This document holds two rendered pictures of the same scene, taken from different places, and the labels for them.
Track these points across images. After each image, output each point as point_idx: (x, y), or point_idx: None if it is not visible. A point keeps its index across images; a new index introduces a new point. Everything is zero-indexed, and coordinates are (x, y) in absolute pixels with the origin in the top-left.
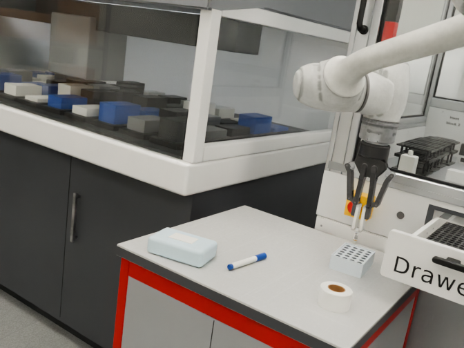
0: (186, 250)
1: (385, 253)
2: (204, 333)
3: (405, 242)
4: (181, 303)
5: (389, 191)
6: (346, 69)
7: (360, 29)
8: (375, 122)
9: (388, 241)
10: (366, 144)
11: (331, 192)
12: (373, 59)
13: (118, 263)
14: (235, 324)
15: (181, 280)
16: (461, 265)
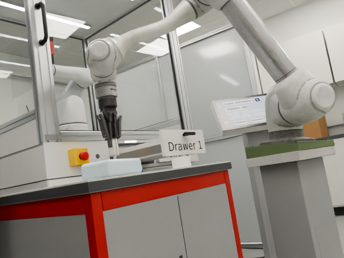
0: (133, 159)
1: (164, 143)
2: (174, 212)
3: (168, 133)
4: (154, 200)
5: (87, 143)
6: (128, 40)
7: (47, 40)
8: (113, 83)
9: (163, 135)
10: (110, 98)
11: (54, 157)
12: (142, 35)
13: None
14: (189, 188)
15: (154, 176)
16: (192, 131)
